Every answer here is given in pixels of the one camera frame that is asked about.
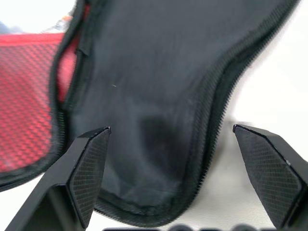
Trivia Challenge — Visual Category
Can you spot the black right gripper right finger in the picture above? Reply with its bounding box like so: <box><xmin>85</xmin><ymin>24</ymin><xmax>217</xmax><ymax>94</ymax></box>
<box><xmin>232</xmin><ymin>124</ymin><xmax>308</xmax><ymax>231</ymax></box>

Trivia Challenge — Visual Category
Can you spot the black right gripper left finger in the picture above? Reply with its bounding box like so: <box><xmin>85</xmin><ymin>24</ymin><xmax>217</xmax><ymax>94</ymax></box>
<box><xmin>6</xmin><ymin>126</ymin><xmax>112</xmax><ymax>231</ymax></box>

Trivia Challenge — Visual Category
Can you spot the red and black paddle case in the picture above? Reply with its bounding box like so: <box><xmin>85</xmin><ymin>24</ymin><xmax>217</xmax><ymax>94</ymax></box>
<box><xmin>0</xmin><ymin>0</ymin><xmax>302</xmax><ymax>228</ymax></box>

